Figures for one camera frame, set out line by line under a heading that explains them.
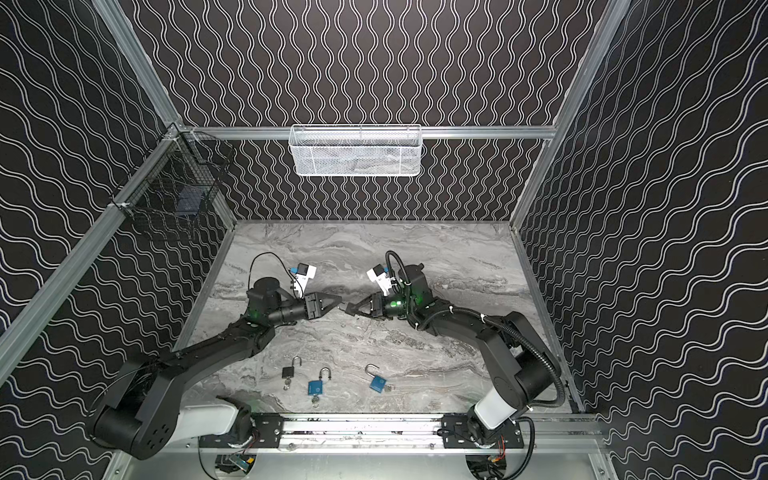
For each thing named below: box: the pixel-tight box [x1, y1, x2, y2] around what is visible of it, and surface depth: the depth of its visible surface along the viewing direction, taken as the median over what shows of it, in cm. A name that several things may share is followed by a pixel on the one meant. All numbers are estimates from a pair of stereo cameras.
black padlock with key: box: [281, 356, 302, 391], surface depth 85 cm
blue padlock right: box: [365, 363, 387, 394], surface depth 83 cm
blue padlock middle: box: [308, 366, 332, 395], surface depth 83 cm
